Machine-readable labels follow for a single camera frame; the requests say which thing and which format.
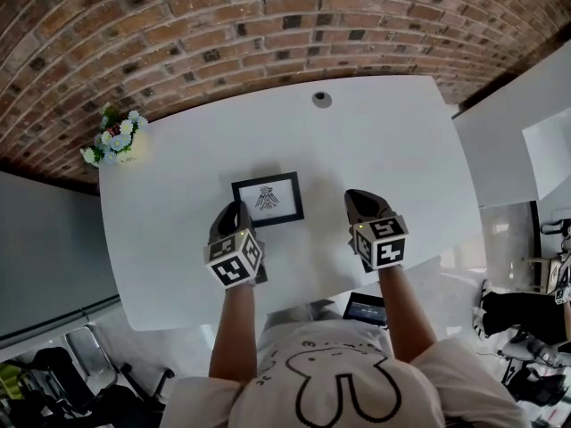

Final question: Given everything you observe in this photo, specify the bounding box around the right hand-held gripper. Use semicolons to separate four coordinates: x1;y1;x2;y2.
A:
343;188;410;273

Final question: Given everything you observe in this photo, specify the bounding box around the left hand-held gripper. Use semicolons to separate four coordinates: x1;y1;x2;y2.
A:
203;201;269;292

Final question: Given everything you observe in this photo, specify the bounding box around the black framed picture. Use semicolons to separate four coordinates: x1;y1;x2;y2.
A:
230;171;306;228

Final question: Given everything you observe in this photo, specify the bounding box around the person's left forearm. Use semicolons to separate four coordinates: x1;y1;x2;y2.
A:
208;283;260;381

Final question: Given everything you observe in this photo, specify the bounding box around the person's right forearm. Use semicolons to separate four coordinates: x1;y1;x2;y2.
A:
377;265;438;365

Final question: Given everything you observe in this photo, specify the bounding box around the black display device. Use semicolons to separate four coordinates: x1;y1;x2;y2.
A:
342;291;388;328

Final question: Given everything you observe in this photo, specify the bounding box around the grey trousers leg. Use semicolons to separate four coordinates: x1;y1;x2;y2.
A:
262;300;344;330

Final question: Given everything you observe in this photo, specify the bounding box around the white potted flower plant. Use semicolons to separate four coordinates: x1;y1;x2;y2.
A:
79;102;151;169

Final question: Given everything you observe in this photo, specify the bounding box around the white printed t-shirt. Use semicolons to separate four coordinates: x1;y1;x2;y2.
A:
158;318;530;428

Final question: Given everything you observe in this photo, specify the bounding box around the black office chair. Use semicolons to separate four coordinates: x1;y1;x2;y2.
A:
0;345;178;428

